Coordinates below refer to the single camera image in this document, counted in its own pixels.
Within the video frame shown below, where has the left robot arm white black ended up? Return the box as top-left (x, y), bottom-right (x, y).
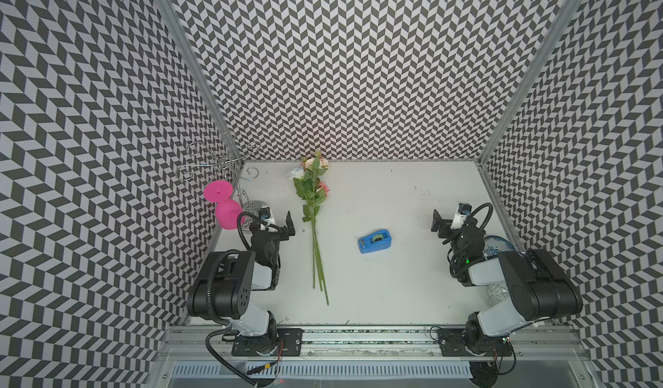
top-left (186, 207), bottom-right (303, 357)

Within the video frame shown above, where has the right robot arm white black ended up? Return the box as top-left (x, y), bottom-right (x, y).
top-left (431, 202), bottom-right (583, 356)

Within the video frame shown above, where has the aluminium mounting rail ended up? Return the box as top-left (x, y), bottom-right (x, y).
top-left (146, 325), bottom-right (601, 387)

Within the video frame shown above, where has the blue tape dispenser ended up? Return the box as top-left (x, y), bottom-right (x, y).
top-left (357, 229), bottom-right (392, 254)

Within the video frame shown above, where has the artificial rose bouquet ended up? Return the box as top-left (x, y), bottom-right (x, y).
top-left (288, 151), bottom-right (330, 305)

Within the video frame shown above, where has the patterned round plate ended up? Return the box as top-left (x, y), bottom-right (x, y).
top-left (487, 283), bottom-right (510, 306)

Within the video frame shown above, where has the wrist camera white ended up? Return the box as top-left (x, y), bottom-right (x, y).
top-left (258, 206), bottom-right (275, 227)
top-left (451, 202), bottom-right (472, 230)

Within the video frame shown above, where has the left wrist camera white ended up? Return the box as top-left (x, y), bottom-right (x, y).
top-left (258, 206), bottom-right (275, 227)

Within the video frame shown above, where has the pink wine glass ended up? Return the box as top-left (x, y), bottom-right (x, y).
top-left (203, 180), bottom-right (243, 230)

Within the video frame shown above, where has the wire glass rack stand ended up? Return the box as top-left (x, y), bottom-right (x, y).
top-left (175, 141), bottom-right (264, 232)

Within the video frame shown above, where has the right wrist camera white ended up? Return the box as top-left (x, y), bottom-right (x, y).
top-left (451, 202), bottom-right (472, 230)

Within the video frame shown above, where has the blue patterned bowl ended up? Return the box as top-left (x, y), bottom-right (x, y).
top-left (483, 235), bottom-right (516, 260)

